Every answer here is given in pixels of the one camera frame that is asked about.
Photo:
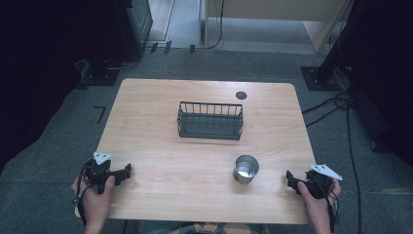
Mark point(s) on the dark box on floor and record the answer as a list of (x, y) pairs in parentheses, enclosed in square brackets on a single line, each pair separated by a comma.
[(368, 112)]

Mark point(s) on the dark cabinet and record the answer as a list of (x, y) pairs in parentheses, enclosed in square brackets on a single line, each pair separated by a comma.
[(138, 26)]

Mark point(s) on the person's patterned clothing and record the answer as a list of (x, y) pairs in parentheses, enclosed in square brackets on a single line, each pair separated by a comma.
[(207, 228)]

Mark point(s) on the metal cup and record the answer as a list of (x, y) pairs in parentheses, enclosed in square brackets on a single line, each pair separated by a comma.
[(245, 170)]

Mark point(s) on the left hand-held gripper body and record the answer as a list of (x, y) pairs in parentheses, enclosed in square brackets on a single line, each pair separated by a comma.
[(99, 170)]

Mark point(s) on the person's left hand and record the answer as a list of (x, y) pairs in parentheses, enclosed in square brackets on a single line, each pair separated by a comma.
[(95, 204)]

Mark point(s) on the light wooden desk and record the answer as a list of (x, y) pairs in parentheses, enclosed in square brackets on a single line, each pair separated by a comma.
[(276, 9)]

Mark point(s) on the black stand base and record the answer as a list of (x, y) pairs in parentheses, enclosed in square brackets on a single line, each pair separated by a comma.
[(100, 77)]

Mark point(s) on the person's right hand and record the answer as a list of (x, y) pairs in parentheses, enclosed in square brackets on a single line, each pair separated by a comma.
[(319, 209)]

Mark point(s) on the black round table grommet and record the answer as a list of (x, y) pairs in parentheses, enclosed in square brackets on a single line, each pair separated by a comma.
[(241, 95)]

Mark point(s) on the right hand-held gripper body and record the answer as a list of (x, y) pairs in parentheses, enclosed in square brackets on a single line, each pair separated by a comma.
[(319, 185)]

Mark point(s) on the black stand with base plate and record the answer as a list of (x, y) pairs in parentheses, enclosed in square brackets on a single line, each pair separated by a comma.
[(324, 74)]

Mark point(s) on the black floor tape corner mark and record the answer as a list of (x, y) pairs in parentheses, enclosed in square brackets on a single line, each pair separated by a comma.
[(101, 113)]

